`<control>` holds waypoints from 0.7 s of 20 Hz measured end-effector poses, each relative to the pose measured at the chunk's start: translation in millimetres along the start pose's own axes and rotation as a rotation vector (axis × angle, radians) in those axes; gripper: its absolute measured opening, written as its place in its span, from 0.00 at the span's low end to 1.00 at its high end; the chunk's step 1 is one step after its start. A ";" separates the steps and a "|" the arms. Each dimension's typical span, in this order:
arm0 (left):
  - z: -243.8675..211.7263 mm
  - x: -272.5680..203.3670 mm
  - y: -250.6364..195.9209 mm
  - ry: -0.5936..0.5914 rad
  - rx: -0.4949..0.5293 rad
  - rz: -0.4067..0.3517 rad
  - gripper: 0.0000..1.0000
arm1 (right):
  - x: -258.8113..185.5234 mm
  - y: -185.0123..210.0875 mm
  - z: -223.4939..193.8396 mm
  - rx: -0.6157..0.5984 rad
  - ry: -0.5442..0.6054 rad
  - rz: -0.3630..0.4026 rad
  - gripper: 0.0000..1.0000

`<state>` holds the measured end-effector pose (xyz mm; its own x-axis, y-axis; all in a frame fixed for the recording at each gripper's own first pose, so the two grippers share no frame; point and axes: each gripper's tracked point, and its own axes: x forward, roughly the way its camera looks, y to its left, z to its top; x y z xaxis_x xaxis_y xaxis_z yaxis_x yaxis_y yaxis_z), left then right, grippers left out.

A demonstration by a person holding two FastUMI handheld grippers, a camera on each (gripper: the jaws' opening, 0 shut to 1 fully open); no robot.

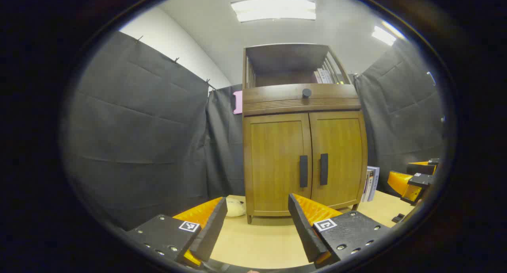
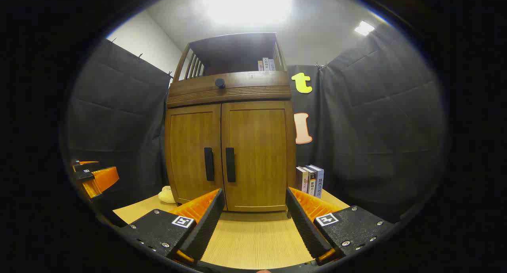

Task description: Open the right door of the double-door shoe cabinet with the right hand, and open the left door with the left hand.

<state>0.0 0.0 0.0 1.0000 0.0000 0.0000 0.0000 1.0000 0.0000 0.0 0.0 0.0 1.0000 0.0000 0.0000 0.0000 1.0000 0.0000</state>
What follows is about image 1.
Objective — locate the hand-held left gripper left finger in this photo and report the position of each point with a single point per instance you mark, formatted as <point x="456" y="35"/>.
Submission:
<point x="212" y="233"/>

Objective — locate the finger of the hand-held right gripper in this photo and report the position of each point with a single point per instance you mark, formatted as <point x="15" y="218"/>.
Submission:
<point x="398" y="182"/>
<point x="420" y="168"/>

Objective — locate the cream plush toy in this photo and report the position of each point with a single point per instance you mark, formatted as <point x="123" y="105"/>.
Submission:
<point x="235" y="207"/>

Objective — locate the wooden double-door shoe cabinet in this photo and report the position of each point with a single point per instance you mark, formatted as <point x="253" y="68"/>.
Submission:
<point x="289" y="59"/>

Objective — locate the white pink book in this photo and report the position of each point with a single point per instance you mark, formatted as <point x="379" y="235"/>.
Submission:
<point x="365" y="186"/>

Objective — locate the white spine book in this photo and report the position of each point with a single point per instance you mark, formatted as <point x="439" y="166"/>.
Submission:
<point x="322" y="76"/>

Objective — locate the black round drawer knob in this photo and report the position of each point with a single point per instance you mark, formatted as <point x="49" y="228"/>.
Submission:
<point x="307" y="93"/>

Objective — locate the small black plastic block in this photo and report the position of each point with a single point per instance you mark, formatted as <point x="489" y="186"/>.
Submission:
<point x="398" y="218"/>

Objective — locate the grey spine book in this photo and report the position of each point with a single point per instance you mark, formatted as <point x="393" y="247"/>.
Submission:
<point x="329" y="77"/>

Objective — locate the black backdrop cloth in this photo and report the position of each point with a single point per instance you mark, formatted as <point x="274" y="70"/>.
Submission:
<point x="138" y="126"/>

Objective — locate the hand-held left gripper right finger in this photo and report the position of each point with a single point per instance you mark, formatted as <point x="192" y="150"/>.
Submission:
<point x="303" y="233"/>

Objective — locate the large rectangular ceiling light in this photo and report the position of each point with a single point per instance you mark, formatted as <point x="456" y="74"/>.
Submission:
<point x="273" y="10"/>

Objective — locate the white blue book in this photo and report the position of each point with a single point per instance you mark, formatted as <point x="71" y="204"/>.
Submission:
<point x="374" y="182"/>

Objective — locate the wooden cabinet door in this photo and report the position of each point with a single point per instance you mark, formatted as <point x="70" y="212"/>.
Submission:
<point x="277" y="162"/>
<point x="344" y="158"/>

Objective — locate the wooden cabinet drawer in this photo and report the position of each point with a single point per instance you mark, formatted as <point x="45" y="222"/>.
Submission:
<point x="269" y="96"/>

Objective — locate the tan spine book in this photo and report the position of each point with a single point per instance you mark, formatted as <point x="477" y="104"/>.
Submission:
<point x="316" y="77"/>

